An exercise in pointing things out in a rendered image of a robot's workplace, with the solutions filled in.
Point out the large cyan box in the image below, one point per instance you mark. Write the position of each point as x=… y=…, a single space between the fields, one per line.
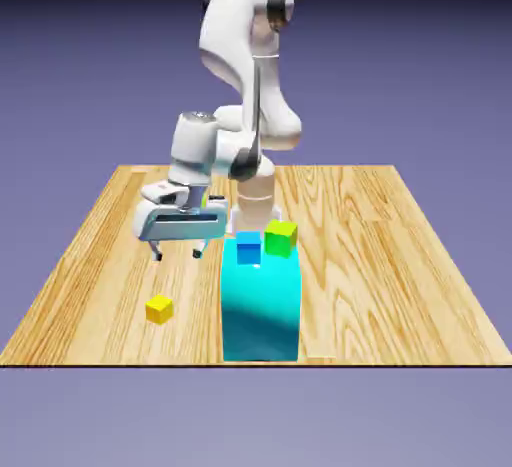
x=260 y=307

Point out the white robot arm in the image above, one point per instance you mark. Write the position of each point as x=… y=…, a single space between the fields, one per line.
x=240 y=55

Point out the small blue cube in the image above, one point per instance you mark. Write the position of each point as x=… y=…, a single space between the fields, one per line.
x=248 y=249

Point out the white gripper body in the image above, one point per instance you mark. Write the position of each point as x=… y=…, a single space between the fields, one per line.
x=180 y=221

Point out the small green cube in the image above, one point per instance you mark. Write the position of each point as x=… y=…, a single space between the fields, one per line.
x=280 y=238

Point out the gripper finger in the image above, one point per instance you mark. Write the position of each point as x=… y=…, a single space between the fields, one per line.
x=198 y=249
x=156 y=250

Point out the small yellow cube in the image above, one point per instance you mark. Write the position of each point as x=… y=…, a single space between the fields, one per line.
x=159 y=309

